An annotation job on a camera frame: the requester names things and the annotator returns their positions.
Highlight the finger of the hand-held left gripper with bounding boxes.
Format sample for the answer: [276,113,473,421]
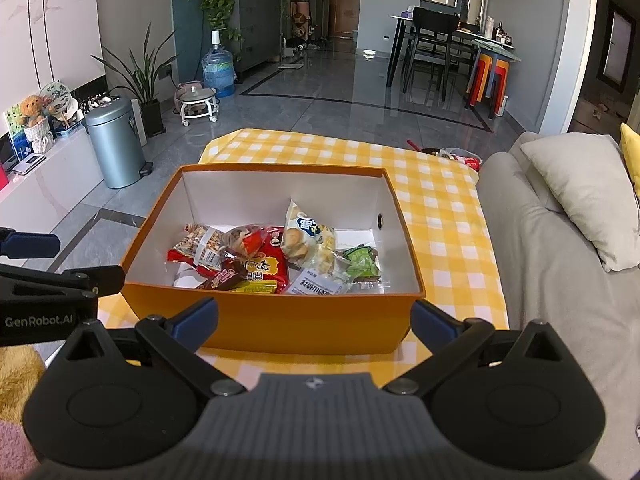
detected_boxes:
[0,265,127,307]
[0,227,62,260]

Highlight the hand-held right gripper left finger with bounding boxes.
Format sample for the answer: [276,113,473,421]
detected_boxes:
[60,296,247,396]

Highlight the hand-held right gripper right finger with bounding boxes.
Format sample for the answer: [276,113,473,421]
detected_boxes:
[382,299,572,396]

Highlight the dark red bar packet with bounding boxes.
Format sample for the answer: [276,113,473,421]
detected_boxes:
[195,265,251,292]

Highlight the yellow snack packet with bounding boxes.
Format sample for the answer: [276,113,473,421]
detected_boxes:
[230,280,278,294]

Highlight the beige lattice print snack packet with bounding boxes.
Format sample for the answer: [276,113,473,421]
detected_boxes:
[166,223,228,273]

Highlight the red snack packet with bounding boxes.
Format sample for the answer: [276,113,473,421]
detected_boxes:
[220,227,290,286]

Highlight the clear packet of green snack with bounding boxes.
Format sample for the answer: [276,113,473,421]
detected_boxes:
[332,244,383,283]

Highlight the orange cardboard box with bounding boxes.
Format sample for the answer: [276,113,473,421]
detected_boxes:
[120,164,426,356]

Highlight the white spicy strip packet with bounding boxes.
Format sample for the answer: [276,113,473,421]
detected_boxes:
[282,270,351,297]

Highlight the pale green chip bag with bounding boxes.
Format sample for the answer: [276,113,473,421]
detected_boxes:
[280,200,337,275]

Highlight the yellow fluffy cushion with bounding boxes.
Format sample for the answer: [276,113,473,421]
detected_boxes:
[0,345,46,426]

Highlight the white low cabinet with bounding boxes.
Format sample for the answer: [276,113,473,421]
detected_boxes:
[0,132,106,221]

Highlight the yellow checked tablecloth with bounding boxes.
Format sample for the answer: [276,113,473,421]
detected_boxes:
[97,129,511,386]

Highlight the grey sofa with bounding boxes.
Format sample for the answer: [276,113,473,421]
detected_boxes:
[475,132,640,461]

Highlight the grey pedal trash can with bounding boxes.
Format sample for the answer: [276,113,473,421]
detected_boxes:
[84,96,155,190]

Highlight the pink fluffy rug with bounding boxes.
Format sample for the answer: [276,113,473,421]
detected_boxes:
[0,420,41,480]

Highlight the brown teddy bear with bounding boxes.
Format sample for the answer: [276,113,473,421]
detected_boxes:
[20,95,51,128]

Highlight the round printed paper fan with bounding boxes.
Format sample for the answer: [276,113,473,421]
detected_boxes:
[39,80,80,121]

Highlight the red snack bag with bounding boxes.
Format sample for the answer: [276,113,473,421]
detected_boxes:
[440,147,483,170]

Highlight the dark bowl with red chopsticks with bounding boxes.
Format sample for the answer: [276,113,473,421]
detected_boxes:
[407,139,443,157]

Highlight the potted long-leaf plant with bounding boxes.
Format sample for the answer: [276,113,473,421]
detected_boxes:
[91,22,178,138]

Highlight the grey pillow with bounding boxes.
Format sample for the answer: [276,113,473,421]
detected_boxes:
[520,132,640,273]

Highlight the white rolling stool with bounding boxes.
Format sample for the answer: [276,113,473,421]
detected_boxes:
[174,82,219,127]

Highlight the blue water bottle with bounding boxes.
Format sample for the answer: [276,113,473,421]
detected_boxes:
[201,30,236,98]

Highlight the stacked coloured plastic stools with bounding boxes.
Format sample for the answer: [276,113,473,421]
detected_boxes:
[466,52,511,120]

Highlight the yellow pillow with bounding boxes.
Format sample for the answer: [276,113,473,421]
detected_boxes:
[620,122,640,196]

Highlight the dining table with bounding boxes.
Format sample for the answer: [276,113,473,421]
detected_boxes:
[387,12,523,96]

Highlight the dark grey cabinet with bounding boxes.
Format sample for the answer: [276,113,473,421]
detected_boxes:
[232,0,283,73]

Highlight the cluster of glass bottles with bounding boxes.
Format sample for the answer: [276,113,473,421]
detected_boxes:
[482,16,516,45]

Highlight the black dining chair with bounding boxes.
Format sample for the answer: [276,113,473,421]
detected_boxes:
[405,6,461,101]

